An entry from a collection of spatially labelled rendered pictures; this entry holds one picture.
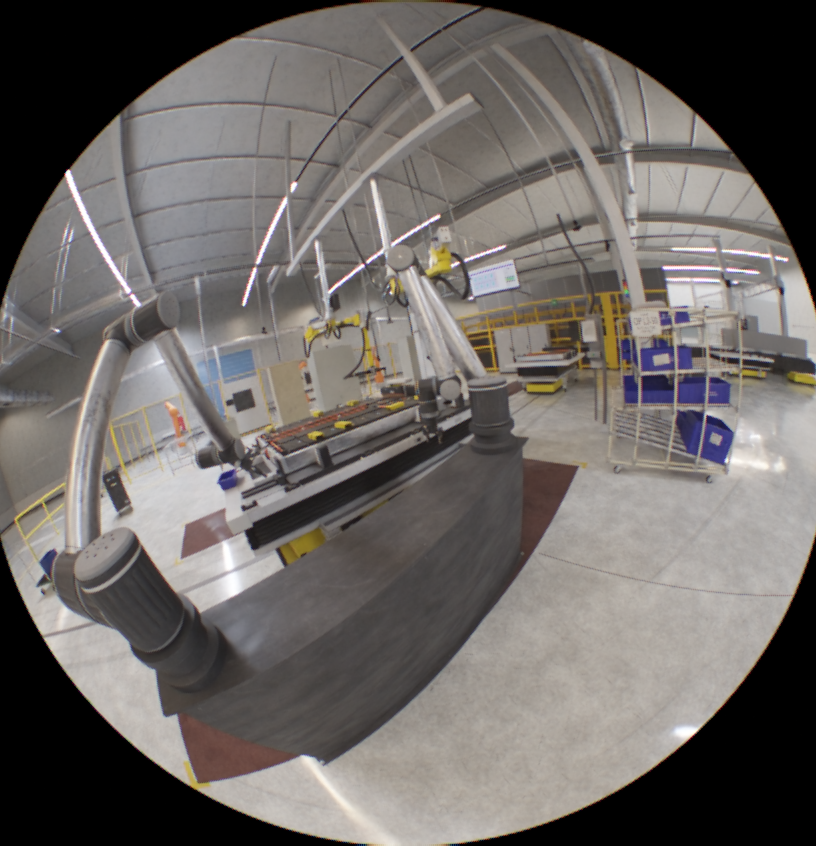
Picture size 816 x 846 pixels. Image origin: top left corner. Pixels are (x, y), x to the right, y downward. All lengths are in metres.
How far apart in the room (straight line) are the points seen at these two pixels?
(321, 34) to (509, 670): 10.47
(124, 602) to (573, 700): 1.57
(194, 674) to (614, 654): 1.65
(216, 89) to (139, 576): 9.66
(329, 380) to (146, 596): 6.64
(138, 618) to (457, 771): 1.25
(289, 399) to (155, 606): 6.24
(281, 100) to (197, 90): 2.58
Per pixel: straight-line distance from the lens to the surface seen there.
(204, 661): 0.73
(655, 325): 2.70
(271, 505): 1.52
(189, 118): 10.11
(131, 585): 0.61
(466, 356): 1.46
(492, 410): 1.21
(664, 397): 2.93
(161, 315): 1.01
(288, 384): 6.61
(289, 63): 9.36
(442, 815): 1.47
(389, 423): 2.02
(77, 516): 0.89
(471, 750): 1.43
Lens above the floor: 1.43
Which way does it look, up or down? 15 degrees down
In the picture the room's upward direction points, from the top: 11 degrees counter-clockwise
